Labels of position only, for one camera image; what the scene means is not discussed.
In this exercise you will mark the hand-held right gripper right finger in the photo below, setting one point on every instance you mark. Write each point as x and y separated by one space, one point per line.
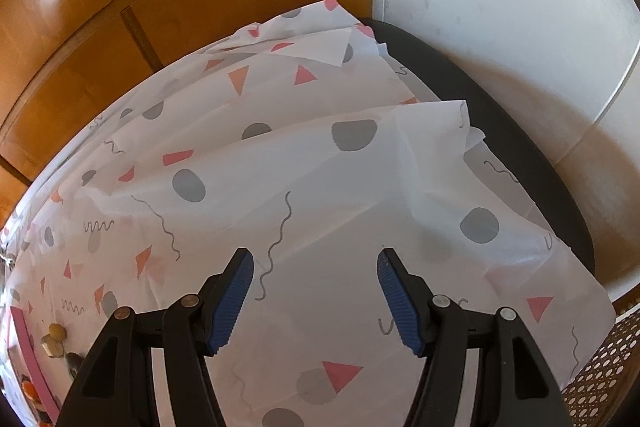
397 307

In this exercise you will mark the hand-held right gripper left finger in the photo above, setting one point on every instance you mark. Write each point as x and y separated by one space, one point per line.
230 307

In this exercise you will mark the pink tray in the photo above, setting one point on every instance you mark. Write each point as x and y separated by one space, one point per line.
31 357

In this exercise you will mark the orange mandarin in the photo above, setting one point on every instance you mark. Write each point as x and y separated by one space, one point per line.
27 390

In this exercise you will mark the white patterned tablecloth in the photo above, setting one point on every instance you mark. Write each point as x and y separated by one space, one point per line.
320 187

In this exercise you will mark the dark round fruit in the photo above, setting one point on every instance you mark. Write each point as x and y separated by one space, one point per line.
75 361

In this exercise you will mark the black round table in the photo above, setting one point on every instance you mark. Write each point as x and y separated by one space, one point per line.
520 137

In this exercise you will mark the woven cane chair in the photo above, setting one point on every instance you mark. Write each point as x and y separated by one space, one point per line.
600 372

